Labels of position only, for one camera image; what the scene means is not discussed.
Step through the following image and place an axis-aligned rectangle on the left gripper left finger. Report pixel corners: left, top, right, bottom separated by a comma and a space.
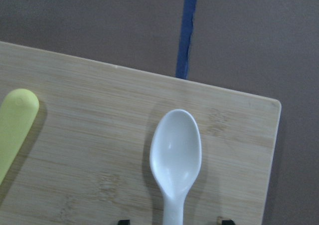
117, 220, 131, 225

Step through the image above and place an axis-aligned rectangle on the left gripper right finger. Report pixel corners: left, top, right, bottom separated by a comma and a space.
217, 217, 235, 225

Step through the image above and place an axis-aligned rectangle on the white plastic spoon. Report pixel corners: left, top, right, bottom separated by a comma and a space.
150, 109, 202, 225

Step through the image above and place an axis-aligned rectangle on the bamboo cutting board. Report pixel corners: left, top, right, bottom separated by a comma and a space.
0, 42, 281, 225

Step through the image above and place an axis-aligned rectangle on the yellow plastic knife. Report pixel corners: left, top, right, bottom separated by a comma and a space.
0, 89, 39, 181

